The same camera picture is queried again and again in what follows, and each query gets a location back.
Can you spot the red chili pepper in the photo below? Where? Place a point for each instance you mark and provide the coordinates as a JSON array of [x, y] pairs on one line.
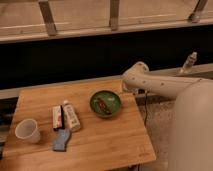
[[103, 107]]

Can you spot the right metal window bracket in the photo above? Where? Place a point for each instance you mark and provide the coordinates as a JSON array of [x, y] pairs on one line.
[[197, 12]]

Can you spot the green ceramic bowl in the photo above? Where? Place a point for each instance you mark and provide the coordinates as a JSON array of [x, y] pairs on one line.
[[110, 99]]

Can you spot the middle metal window bracket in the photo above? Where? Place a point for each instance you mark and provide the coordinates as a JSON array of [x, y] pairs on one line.
[[114, 14]]

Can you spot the white spray bottle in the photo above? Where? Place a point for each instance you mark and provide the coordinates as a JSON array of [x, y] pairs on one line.
[[188, 64]]

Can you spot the metal window bracket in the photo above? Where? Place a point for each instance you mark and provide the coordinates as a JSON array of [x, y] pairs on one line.
[[197, 12], [114, 14], [47, 17]]

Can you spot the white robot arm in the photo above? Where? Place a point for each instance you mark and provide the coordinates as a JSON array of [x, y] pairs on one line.
[[191, 132]]

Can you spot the red and white box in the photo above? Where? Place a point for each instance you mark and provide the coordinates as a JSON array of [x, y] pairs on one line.
[[57, 118]]

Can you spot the blue sponge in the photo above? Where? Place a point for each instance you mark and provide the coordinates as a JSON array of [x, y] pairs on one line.
[[59, 144]]

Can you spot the left metal window bracket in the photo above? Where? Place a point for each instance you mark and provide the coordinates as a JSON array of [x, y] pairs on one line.
[[47, 17]]

